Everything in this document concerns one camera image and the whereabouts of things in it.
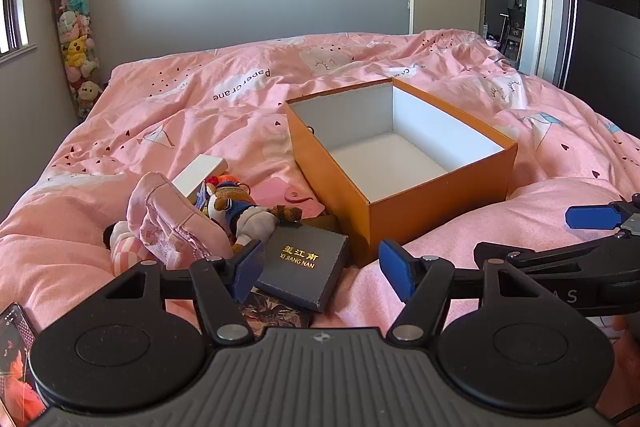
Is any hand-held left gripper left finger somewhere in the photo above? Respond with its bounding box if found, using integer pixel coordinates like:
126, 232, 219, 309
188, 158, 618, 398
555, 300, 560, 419
85, 239, 264, 348

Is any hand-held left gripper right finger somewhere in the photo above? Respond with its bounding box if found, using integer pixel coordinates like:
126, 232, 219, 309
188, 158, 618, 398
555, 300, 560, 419
378, 239, 566, 348

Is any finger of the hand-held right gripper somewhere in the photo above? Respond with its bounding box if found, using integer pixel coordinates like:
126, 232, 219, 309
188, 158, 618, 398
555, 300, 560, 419
565, 194, 640, 238
474, 234, 640, 320

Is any brown dog plush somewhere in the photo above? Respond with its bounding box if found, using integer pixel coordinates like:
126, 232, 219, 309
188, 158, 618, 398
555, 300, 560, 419
206, 186, 304, 253

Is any patterned picture card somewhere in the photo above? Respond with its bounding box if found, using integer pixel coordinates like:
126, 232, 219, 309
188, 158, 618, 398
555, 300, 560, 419
239, 288, 315, 342

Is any orange cardboard box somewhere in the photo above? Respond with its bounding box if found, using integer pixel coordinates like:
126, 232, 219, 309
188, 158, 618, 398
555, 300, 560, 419
285, 77, 519, 269

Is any dark grey gift box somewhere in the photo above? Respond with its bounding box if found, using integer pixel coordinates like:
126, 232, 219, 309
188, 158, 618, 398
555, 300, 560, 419
256, 224, 351, 314

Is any pink leather passport holder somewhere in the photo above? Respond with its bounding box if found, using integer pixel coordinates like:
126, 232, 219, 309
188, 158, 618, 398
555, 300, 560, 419
260, 186, 327, 222

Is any orange crochet fruit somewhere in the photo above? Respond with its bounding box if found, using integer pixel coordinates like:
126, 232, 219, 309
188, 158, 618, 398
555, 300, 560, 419
216, 174, 249, 192

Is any pink panda plush toy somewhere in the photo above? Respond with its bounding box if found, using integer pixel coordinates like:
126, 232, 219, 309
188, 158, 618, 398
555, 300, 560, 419
126, 172, 235, 269

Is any white rectangular box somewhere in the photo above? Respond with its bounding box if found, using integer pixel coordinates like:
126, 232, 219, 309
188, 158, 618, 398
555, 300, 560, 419
171, 154, 229, 202

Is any person's right hand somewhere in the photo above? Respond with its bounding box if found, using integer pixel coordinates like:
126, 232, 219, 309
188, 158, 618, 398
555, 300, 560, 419
612, 314, 640, 403

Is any pink printed blanket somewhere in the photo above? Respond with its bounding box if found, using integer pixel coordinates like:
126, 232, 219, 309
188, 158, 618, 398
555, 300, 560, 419
0, 29, 640, 427

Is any dark wardrobe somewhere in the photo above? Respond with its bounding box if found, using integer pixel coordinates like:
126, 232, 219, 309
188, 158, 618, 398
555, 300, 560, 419
565, 0, 640, 148

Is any smartphone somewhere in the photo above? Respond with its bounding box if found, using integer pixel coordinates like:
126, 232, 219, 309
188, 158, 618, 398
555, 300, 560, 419
0, 302, 51, 427

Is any clear tube of plush toys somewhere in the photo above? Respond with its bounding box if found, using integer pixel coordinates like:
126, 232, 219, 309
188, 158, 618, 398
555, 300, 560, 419
49, 0, 107, 120

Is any black cable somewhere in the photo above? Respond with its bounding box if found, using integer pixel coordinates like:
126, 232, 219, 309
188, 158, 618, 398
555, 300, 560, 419
607, 406, 640, 425

